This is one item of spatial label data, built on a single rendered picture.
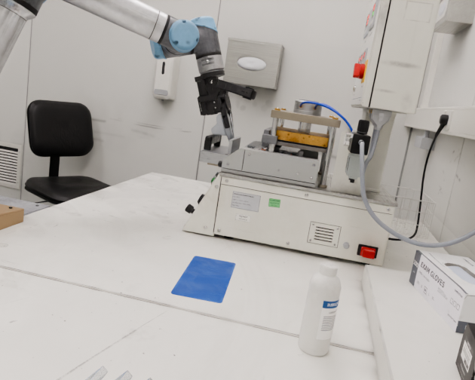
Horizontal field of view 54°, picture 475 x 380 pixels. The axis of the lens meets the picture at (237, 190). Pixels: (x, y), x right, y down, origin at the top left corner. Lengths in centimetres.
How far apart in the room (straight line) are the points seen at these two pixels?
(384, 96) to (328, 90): 160
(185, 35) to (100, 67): 197
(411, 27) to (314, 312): 75
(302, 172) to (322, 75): 163
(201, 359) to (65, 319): 23
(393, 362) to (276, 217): 60
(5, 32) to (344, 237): 99
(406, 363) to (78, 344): 47
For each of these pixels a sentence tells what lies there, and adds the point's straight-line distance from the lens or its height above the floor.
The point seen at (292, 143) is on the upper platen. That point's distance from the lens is 128.
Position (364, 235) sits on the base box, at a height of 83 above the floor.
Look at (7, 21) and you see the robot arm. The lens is 134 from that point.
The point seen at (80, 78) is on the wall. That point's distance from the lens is 321.
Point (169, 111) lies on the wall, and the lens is 297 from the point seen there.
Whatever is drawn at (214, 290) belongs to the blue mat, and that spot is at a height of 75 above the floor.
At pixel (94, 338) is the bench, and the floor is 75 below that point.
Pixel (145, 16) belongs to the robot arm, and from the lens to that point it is 123.
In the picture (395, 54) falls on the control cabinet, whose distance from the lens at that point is 123.
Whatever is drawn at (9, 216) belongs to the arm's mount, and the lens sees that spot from 123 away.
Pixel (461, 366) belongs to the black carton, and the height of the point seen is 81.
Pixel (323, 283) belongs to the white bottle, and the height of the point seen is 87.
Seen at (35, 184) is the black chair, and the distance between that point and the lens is 286.
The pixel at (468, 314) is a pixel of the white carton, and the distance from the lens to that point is 91.
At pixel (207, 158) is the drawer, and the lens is 130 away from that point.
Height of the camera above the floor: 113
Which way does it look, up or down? 11 degrees down
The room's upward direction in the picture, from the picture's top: 9 degrees clockwise
